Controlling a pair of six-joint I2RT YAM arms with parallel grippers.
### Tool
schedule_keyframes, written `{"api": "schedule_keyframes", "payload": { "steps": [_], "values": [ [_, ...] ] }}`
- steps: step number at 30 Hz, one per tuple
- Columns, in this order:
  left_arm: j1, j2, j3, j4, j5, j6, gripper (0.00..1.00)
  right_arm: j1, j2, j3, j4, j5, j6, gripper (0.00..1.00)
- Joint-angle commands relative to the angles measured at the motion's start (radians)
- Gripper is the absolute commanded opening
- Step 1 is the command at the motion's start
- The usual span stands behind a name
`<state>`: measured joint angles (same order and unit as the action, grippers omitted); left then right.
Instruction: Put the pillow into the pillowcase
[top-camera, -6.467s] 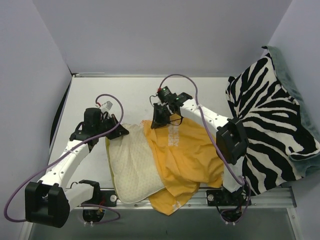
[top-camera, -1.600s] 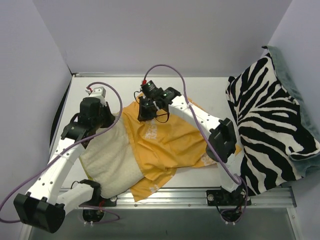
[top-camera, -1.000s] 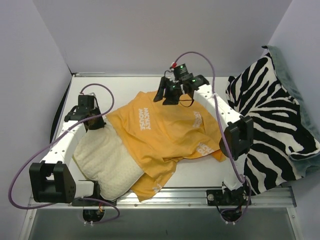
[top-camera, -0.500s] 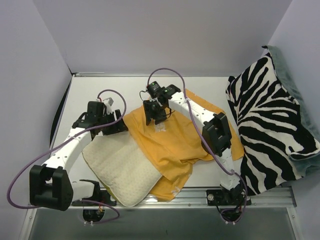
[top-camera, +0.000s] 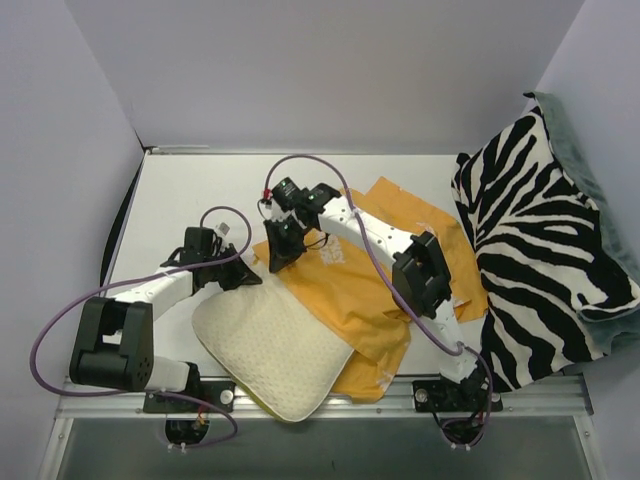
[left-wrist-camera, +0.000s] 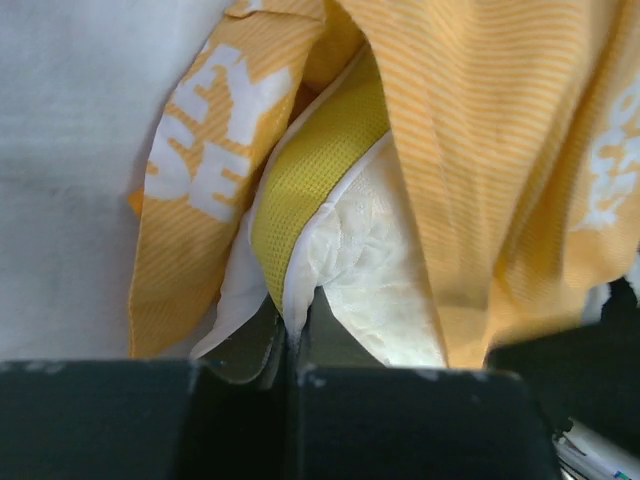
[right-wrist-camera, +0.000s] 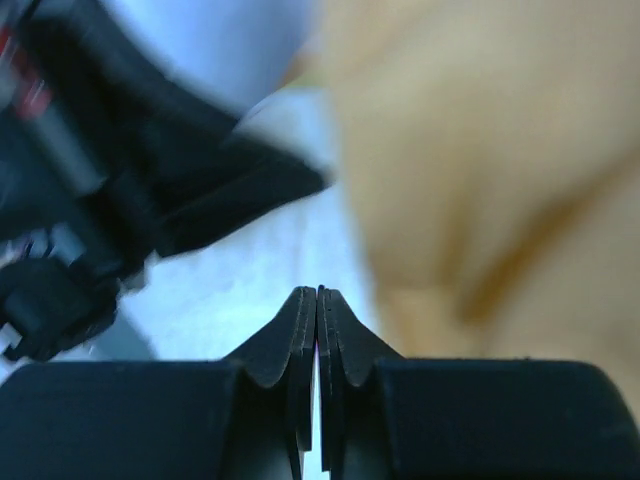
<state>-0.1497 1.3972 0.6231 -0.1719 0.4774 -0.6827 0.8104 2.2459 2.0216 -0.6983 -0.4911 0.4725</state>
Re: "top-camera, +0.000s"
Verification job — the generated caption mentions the cream memory foam pillow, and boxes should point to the cream memory foam pillow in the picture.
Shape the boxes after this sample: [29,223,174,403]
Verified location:
[192,275,354,423]

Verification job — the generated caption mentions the orange pillowcase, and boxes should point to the orange pillowcase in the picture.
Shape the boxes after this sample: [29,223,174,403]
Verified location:
[277,177,488,403]

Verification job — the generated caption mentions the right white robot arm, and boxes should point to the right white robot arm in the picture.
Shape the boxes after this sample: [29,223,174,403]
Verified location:
[259,178,480,409]

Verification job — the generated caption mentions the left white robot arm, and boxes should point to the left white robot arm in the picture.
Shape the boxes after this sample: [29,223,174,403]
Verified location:
[69,227,262,411]

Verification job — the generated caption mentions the zebra print cushion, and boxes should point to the zebra print cushion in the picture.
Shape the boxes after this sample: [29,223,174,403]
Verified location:
[451,108,639,392]

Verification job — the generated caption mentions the grey-green towel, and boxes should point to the grey-green towel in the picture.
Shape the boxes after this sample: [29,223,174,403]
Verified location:
[524,91,639,355]

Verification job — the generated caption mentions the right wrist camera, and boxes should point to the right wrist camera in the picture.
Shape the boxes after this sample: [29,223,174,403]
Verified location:
[271,177,301,211]

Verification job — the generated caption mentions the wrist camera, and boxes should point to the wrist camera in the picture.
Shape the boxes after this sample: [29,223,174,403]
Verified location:
[214,222,230,238]
[271,177,301,211]

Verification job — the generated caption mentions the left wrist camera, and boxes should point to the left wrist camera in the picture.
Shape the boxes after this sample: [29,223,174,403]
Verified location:
[214,222,230,238]

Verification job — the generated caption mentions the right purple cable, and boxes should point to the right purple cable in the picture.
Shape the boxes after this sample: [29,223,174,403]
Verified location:
[264,155,494,446]

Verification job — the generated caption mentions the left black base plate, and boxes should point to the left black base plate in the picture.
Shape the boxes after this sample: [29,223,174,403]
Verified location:
[143,379,236,414]

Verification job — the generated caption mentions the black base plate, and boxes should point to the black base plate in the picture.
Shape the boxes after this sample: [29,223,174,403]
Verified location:
[411,378,489,413]
[143,379,236,414]

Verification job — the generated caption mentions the aluminium mounting rail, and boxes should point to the aluminium mounting rail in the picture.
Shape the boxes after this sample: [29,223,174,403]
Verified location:
[55,375,592,419]

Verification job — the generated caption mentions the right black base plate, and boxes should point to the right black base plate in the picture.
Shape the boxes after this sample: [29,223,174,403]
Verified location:
[411,378,489,413]

